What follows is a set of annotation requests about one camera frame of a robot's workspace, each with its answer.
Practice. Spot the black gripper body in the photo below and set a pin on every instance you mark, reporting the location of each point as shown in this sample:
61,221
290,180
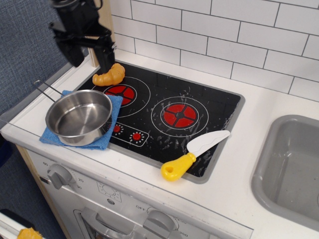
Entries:
79,25

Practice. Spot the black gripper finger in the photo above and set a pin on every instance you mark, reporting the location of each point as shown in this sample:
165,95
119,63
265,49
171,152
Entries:
72,53
105,57

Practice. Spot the orange toy croissant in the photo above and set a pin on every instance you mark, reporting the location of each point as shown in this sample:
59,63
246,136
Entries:
113,77

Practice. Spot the stainless steel pot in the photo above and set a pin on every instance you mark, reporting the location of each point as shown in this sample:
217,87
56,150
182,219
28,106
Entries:
78,118

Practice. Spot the black toy stovetop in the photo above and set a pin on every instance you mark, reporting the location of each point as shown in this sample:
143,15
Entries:
161,114

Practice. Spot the blue cloth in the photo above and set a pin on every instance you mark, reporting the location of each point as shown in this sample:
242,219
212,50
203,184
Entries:
49,138

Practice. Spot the grey left oven knob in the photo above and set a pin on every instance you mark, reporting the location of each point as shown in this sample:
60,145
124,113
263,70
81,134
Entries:
58,175

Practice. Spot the grey oven knob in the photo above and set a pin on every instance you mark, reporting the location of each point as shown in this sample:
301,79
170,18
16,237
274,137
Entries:
58,175
159,224

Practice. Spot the white toy oven front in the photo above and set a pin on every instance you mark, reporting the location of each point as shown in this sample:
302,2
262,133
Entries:
118,210

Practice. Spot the grey right oven knob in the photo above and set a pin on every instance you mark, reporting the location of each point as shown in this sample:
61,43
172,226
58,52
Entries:
159,224

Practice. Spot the yellow object bottom left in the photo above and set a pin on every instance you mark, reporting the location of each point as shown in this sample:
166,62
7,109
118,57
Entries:
29,233

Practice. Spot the grey sink basin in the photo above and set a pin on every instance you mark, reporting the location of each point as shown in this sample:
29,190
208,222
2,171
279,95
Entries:
286,178

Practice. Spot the yellow handled toy knife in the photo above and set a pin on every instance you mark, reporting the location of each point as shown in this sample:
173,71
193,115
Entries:
175,169

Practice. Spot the silver oven door handle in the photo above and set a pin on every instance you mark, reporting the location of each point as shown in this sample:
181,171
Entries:
98,230

